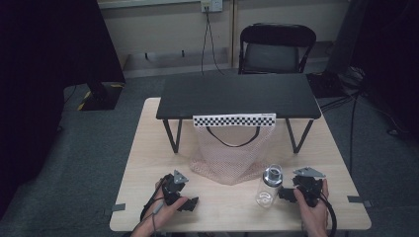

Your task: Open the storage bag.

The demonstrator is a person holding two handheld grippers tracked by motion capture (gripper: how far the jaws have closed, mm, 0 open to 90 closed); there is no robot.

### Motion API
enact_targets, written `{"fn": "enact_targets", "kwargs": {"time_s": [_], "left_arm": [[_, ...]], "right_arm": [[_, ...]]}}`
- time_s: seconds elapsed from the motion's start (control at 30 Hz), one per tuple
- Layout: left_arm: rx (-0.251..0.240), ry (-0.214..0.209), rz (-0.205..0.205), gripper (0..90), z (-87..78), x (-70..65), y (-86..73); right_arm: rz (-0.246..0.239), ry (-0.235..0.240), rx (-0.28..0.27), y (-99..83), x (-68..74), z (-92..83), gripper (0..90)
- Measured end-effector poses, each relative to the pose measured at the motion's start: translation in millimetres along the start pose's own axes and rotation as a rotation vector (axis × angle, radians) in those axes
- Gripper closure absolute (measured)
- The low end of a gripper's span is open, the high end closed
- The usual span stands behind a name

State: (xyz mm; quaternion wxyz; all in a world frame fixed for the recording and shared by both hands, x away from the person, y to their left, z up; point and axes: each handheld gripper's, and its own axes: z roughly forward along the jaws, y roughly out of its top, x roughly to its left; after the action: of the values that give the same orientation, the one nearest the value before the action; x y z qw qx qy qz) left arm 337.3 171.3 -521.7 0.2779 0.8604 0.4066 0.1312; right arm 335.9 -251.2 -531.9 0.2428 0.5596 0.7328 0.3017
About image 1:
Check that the pink mesh bag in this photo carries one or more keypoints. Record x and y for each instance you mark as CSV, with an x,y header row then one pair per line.
x,y
230,158

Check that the black folding chair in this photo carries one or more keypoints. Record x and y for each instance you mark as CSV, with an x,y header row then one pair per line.
x,y
273,49

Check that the black stand base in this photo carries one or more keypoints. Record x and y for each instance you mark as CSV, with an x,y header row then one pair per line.
x,y
102,97

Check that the white wall socket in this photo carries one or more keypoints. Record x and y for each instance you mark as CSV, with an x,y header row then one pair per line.
x,y
211,5

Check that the small black table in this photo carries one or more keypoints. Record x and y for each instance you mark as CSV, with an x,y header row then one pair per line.
x,y
237,95

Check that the checkered paper strip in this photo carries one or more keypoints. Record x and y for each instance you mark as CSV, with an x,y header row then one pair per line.
x,y
234,120

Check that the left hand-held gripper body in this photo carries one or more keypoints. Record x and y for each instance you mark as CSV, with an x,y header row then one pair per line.
x,y
171,191

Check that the grey tape piece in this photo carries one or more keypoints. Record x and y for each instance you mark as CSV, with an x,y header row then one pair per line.
x,y
118,207
357,199

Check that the person's right hand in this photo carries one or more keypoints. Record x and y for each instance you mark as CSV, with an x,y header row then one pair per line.
x,y
313,215

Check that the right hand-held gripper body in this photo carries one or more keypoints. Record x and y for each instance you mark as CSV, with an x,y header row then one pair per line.
x,y
309,186

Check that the clear plastic water bottle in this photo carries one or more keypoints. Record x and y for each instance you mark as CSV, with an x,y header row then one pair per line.
x,y
269,187

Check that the black curtain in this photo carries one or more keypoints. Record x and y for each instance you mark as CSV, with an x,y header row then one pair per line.
x,y
49,65

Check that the person's left hand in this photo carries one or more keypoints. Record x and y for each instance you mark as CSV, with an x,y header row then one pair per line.
x,y
164,214

